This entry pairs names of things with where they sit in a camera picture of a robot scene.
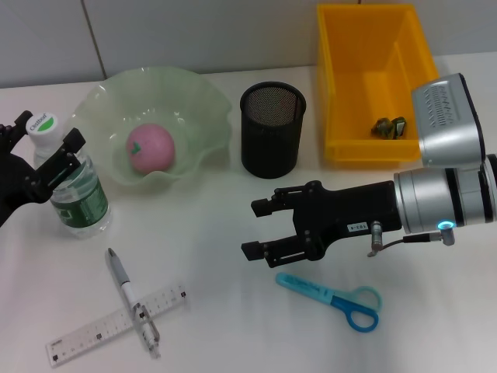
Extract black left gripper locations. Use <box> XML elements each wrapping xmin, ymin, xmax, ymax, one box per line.
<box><xmin>0</xmin><ymin>110</ymin><xmax>87</xmax><ymax>229</ymax></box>

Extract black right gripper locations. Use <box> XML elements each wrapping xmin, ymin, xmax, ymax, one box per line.
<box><xmin>240</xmin><ymin>180</ymin><xmax>404</xmax><ymax>270</ymax></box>

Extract blue scissors with sheath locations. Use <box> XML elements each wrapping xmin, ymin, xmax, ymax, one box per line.
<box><xmin>275</xmin><ymin>271</ymin><xmax>385</xmax><ymax>333</ymax></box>

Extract clear green-label water bottle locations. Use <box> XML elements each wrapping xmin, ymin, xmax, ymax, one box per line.
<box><xmin>26</xmin><ymin>111</ymin><xmax>113</xmax><ymax>240</ymax></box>

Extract pink toy peach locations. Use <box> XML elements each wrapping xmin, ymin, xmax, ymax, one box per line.
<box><xmin>126</xmin><ymin>123</ymin><xmax>176</xmax><ymax>173</ymax></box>

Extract green plastic wrapper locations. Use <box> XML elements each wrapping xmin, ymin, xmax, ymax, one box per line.
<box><xmin>370</xmin><ymin>115</ymin><xmax>408</xmax><ymax>140</ymax></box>

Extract green glass fruit plate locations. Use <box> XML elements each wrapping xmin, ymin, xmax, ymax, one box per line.
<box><xmin>57</xmin><ymin>65</ymin><xmax>234</xmax><ymax>188</ymax></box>

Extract black mesh pen holder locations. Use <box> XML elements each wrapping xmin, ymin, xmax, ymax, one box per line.
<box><xmin>239</xmin><ymin>80</ymin><xmax>308</xmax><ymax>180</ymax></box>

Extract grey and white pen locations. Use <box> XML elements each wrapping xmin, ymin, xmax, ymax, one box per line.
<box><xmin>106</xmin><ymin>248</ymin><xmax>162</xmax><ymax>361</ymax></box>

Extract transparent plastic ruler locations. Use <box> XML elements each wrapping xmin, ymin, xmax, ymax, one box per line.
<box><xmin>46</xmin><ymin>285</ymin><xmax>190</xmax><ymax>368</ymax></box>

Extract yellow plastic bin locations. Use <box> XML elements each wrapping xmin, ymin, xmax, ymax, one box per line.
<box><xmin>316</xmin><ymin>3</ymin><xmax>442</xmax><ymax>170</ymax></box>

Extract right gripper connector cable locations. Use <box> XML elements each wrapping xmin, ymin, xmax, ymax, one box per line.
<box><xmin>367</xmin><ymin>219</ymin><xmax>458</xmax><ymax>258</ymax></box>

